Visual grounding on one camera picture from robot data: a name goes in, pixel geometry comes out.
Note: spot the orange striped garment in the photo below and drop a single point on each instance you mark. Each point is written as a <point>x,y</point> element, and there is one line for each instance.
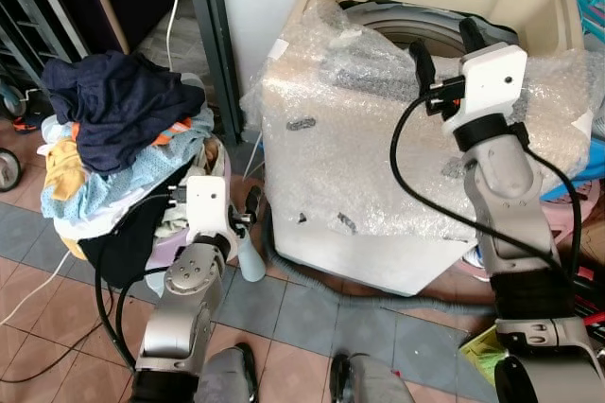
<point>170,131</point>

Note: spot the navy blue garment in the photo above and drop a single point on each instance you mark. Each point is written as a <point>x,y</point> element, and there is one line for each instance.
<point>123,105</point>

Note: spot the lilac plastic laundry basket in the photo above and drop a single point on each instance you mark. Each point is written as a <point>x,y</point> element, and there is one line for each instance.
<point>163,256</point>

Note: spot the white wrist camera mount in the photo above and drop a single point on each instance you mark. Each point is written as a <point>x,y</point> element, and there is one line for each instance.
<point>206,204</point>
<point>492,81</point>

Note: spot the pale blue plastic stool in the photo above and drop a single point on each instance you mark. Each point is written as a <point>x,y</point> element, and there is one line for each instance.
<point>252,261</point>

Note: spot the black cart wheel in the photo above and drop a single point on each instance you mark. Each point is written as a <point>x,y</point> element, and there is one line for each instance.
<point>8,168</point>

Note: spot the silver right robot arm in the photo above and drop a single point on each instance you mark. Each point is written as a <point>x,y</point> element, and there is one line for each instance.
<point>506,195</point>

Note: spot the grey metal rack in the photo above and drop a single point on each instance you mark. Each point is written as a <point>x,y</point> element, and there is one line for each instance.
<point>28,6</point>

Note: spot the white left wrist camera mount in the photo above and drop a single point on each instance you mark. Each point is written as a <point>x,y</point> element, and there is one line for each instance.
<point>206,204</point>

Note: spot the yellow cloth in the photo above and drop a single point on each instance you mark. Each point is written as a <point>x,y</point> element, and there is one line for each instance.
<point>64,171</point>

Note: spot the black garment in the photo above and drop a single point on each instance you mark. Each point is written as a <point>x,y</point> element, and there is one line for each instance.
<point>123,242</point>

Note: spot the pink plastic basket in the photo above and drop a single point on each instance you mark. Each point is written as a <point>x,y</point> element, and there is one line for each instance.
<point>586,212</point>

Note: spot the black plastic tray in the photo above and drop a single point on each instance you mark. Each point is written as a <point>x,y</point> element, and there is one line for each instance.
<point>594,282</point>

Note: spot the light blue patterned garment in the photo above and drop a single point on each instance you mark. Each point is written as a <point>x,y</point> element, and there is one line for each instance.
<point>123,185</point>

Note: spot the grey robot left leg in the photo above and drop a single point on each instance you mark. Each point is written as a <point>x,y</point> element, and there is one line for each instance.
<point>227,379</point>

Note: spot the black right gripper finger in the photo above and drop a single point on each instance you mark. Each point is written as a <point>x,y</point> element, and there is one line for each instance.
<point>473,34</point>
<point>423,64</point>

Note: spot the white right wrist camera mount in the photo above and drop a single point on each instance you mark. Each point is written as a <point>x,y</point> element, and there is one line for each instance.
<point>492,81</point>

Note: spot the grey metal door frame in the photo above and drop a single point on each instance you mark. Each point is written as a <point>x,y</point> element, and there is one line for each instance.
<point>213,43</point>

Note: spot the yellow-green dustpan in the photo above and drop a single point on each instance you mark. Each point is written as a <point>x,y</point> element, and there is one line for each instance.
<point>484,356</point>

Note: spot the grey robot leg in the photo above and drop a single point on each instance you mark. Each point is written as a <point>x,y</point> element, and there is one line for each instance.
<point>373,384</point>
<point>227,379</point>

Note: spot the beige top-load washing machine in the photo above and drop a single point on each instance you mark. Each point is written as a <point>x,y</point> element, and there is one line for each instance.
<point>331,256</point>

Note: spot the clear bubble wrap sheet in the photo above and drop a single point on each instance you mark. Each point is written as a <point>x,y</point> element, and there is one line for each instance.
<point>331,138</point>

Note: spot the blue plastic basin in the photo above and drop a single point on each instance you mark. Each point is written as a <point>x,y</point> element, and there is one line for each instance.
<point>591,171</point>

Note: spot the grey robot right leg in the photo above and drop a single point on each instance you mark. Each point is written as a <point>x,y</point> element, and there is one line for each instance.
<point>373,384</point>

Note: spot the steel washer drum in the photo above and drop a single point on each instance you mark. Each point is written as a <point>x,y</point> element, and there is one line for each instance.
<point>416,29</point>

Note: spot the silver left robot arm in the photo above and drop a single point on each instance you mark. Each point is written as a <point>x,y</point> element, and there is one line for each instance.
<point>180,318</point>

